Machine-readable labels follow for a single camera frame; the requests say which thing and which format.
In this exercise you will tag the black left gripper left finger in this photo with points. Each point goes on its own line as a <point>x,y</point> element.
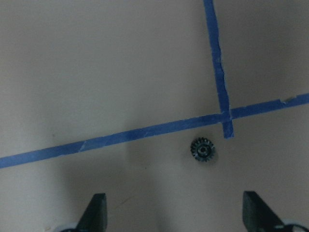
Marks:
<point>94,218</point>

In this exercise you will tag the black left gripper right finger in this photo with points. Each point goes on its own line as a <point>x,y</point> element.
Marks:
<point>257,216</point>

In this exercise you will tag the black bearing gear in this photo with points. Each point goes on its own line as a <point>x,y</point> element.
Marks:
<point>202,149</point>

